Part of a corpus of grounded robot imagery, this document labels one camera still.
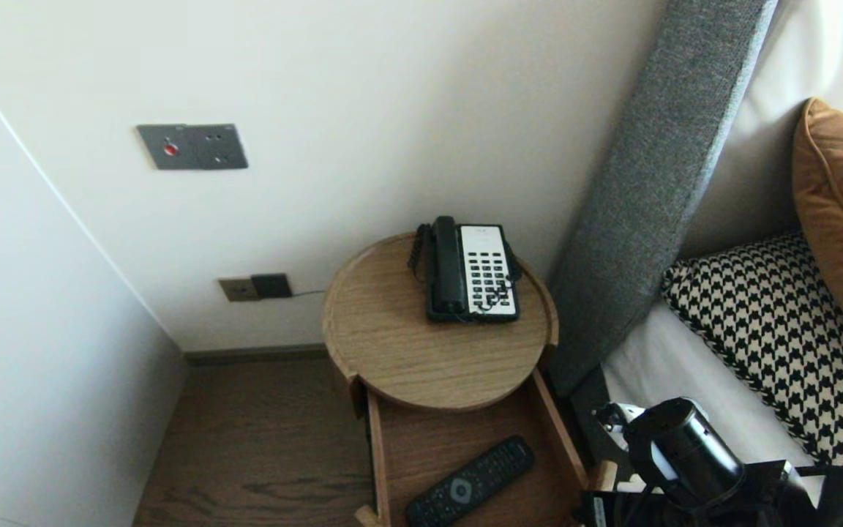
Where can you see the black white-capped right gripper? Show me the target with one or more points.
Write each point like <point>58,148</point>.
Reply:
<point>685,450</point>

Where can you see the black TV remote control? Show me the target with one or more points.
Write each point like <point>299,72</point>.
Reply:
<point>469,483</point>

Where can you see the round wooden bedside table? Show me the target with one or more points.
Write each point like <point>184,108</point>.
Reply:
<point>429,446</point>
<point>421,359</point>

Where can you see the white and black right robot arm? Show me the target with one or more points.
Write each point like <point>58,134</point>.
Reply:
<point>795,501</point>

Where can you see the black white houndstooth pillow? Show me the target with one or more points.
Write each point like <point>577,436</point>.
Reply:
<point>780,329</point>

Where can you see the black and white desk telephone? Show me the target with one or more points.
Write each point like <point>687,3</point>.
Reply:
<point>489,271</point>

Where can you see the grey fabric headboard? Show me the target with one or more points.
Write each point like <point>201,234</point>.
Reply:
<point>648,183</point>

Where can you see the black telephone handset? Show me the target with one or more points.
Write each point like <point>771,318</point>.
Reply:
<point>446,263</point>

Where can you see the white bed pillow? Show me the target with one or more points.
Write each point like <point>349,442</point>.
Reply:
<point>824,51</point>

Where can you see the brown wooden baseboard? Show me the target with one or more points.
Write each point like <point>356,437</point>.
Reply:
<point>260,355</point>

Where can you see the grey upholstered bed frame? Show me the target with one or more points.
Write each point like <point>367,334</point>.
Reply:
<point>593,417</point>

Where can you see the dark grey wall power socket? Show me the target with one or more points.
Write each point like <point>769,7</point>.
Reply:
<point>271,285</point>

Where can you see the beige wall socket plate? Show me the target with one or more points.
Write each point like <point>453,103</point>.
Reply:
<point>237,290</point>

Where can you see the grey wall switch panel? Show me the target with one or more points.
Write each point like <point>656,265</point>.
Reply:
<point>192,146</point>

